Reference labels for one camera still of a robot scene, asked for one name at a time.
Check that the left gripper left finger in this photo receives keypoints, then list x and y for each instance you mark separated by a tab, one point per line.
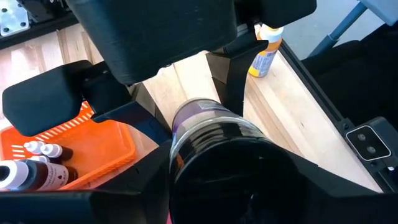
152	180

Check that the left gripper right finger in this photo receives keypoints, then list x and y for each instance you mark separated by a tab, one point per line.
320	183

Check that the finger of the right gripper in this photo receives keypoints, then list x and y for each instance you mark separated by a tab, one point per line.
233	74
133	124

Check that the purple sprinkle jar black lid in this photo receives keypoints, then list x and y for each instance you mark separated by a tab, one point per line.
230	161

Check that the small dropper bottle white cap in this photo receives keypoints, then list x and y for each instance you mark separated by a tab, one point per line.
53	151
32	146

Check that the black icing bottle white collar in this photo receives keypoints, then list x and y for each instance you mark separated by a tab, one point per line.
40	175

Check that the orange plastic basket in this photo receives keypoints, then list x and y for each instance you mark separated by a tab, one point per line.
102	146

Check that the white tape roll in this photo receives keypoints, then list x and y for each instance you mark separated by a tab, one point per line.
265	53

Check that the grey-blue metal bar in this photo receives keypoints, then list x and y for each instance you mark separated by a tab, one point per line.
335	31

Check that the black table-level camera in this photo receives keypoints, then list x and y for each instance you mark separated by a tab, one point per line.
368	143

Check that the black aluminium frame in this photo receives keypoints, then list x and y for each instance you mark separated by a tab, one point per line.
311	81

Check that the silver corner bracket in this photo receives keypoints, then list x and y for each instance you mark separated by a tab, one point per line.
12	18

